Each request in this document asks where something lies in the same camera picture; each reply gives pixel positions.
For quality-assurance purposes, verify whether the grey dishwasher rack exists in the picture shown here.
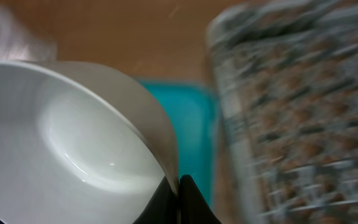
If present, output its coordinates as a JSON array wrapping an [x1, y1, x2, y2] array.
[[207, 0, 358, 223]]

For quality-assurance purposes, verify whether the clear plastic waste bin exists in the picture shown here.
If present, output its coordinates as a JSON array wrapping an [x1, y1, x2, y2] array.
[[0, 6, 57, 62]]

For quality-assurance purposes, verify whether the teal serving tray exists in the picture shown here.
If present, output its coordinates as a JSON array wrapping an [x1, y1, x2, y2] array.
[[140, 80, 220, 207]]

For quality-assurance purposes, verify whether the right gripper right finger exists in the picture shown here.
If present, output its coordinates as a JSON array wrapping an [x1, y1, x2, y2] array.
[[179, 175, 221, 224]]

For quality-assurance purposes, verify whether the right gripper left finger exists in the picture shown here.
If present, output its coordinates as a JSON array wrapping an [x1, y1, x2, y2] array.
[[134, 177, 177, 224]]

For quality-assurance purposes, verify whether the grey bowl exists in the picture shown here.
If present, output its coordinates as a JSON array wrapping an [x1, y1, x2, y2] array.
[[0, 60, 178, 223]]

